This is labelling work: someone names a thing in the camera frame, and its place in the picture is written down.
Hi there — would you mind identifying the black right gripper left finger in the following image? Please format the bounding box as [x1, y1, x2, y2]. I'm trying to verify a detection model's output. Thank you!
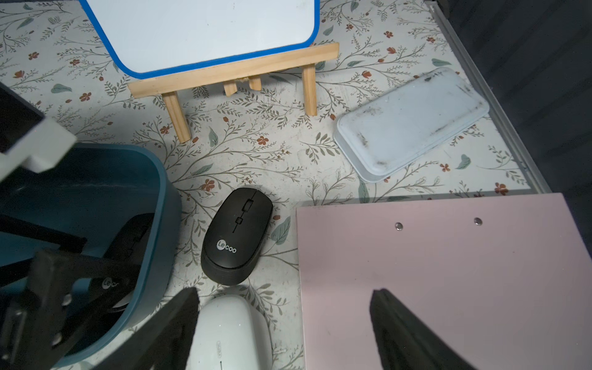
[95, 288, 200, 369]

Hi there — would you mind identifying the black mouse with logo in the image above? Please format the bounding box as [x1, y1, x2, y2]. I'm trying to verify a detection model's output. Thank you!
[59, 212, 156, 352]

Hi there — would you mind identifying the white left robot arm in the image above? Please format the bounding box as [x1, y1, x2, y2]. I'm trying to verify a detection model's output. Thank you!
[1, 86, 140, 369]

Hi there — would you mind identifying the white slim mouse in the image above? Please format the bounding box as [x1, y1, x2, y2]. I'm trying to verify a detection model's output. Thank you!
[187, 294, 273, 370]

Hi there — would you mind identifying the pink clipboard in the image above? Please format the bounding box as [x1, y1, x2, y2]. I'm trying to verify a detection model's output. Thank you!
[297, 194, 591, 369]

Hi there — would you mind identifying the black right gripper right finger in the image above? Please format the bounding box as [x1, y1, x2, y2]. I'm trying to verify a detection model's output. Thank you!
[369, 289, 473, 369]

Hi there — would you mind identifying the black Lecoo mouse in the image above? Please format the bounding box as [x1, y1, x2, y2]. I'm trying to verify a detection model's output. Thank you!
[200, 187, 273, 286]

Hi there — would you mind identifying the teal storage box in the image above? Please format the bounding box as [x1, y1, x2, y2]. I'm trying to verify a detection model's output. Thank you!
[1, 144, 181, 367]

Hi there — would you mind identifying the floral patterned table mat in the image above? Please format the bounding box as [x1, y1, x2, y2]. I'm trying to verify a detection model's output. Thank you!
[1, 1, 533, 369]

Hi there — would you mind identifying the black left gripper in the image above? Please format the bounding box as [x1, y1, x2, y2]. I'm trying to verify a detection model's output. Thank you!
[0, 213, 142, 370]

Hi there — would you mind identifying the pale blue plastic lid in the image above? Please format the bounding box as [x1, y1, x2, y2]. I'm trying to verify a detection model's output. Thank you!
[334, 67, 490, 183]

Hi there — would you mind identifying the blue framed whiteboard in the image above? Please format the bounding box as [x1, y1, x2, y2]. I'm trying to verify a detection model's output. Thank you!
[81, 0, 320, 80]

